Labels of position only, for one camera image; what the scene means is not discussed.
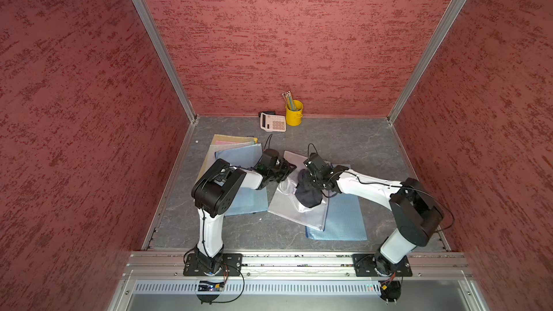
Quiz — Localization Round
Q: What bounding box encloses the blue mesh document bag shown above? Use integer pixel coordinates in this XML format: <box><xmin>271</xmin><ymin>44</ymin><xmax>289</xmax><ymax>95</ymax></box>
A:
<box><xmin>304</xmin><ymin>163</ymin><xmax>369</xmax><ymax>243</ymax></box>

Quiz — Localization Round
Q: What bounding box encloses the left aluminium corner post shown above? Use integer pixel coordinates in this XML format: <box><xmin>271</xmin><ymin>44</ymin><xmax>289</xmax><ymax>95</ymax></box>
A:
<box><xmin>131</xmin><ymin>0</ymin><xmax>197</xmax><ymax>125</ymax></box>

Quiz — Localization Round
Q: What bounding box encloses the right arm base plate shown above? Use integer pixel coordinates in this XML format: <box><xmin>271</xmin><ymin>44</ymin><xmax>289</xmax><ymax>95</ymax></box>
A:
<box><xmin>351</xmin><ymin>253</ymin><xmax>413</xmax><ymax>278</ymax></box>

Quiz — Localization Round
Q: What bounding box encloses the yellow mesh document bag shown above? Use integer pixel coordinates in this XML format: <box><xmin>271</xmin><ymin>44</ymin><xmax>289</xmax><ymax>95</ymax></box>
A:
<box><xmin>211</xmin><ymin>134</ymin><xmax>259</xmax><ymax>145</ymax></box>

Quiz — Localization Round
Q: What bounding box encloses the green mesh document bag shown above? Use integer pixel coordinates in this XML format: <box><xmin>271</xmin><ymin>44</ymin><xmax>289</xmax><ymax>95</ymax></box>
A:
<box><xmin>196</xmin><ymin>141</ymin><xmax>256</xmax><ymax>181</ymax></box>

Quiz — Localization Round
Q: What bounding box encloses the aluminium front rail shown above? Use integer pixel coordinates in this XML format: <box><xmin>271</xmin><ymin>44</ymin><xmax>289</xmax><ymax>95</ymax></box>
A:
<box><xmin>108</xmin><ymin>251</ymin><xmax>488</xmax><ymax>310</ymax></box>

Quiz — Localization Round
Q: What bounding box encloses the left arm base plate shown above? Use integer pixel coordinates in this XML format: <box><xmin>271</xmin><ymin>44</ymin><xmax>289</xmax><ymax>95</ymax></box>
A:
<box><xmin>183</xmin><ymin>252</ymin><xmax>243</xmax><ymax>277</ymax></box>

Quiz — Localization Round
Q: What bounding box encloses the white mesh document bag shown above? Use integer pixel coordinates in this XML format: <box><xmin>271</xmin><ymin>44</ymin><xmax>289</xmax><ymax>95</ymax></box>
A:
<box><xmin>268</xmin><ymin>151</ymin><xmax>329</xmax><ymax>231</ymax></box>

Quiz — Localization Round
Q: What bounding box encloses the light blue document bag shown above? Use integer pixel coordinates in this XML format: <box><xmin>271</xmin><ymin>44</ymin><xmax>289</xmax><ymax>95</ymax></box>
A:
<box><xmin>215</xmin><ymin>143</ymin><xmax>269</xmax><ymax>217</ymax></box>

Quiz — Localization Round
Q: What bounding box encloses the coloured pencils bundle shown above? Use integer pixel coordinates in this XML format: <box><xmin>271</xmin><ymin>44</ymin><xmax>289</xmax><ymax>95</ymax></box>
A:
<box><xmin>282</xmin><ymin>92</ymin><xmax>297</xmax><ymax>112</ymax></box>

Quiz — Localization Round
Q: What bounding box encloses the right aluminium corner post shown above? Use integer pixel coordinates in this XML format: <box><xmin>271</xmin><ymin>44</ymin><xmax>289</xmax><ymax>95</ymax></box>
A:
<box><xmin>387</xmin><ymin>0</ymin><xmax>467</xmax><ymax>126</ymax></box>

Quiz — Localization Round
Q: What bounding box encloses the aluminium corner post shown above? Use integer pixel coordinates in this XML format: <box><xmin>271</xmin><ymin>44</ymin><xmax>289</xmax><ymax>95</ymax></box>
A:
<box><xmin>131</xmin><ymin>0</ymin><xmax>197</xmax><ymax>125</ymax></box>
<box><xmin>387</xmin><ymin>0</ymin><xmax>467</xmax><ymax>126</ymax></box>

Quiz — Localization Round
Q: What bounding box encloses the yellow pen cup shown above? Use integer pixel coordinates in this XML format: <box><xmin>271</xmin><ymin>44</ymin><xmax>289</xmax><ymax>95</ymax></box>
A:
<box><xmin>285</xmin><ymin>100</ymin><xmax>303</xmax><ymax>127</ymax></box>

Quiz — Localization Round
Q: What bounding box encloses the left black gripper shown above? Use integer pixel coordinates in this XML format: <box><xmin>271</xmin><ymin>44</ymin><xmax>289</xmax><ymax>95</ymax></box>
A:
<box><xmin>268</xmin><ymin>157</ymin><xmax>298</xmax><ymax>182</ymax></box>

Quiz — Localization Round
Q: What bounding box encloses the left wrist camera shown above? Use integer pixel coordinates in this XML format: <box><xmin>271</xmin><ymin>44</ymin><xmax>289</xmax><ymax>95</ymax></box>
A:
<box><xmin>257</xmin><ymin>148</ymin><xmax>282</xmax><ymax>169</ymax></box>

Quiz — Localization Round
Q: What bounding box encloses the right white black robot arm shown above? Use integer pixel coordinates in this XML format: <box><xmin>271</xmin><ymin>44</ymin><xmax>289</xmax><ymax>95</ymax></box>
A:
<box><xmin>298</xmin><ymin>153</ymin><xmax>444</xmax><ymax>276</ymax></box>

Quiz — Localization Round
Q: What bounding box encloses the pink desk calculator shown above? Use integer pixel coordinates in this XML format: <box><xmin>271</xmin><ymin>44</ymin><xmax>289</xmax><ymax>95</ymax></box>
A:
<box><xmin>259</xmin><ymin>112</ymin><xmax>287</xmax><ymax>132</ymax></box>

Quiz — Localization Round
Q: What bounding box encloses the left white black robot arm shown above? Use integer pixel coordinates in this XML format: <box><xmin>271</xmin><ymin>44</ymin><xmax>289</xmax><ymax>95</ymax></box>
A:
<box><xmin>192</xmin><ymin>158</ymin><xmax>297</xmax><ymax>274</ymax></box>

